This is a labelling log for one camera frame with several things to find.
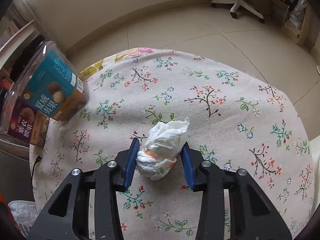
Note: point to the wooden desk shelf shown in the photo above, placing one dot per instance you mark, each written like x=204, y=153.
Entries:
x=294, y=18

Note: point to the purple label nut jar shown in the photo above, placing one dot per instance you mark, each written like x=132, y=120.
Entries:
x=21, y=121

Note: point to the teal label macadamia jar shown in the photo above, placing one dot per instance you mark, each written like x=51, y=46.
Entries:
x=50, y=84

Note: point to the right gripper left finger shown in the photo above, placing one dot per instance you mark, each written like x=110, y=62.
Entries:
x=66, y=214

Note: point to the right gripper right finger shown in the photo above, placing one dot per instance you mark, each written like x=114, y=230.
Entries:
x=252, y=214

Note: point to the grey striped cushion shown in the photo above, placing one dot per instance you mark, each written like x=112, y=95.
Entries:
x=24, y=212

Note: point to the white office chair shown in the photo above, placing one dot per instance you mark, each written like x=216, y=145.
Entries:
x=236, y=5

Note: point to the round white tissue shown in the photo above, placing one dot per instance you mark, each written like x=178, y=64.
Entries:
x=162, y=148

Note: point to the floral tablecloth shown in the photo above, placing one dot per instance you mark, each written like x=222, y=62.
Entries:
x=236, y=121

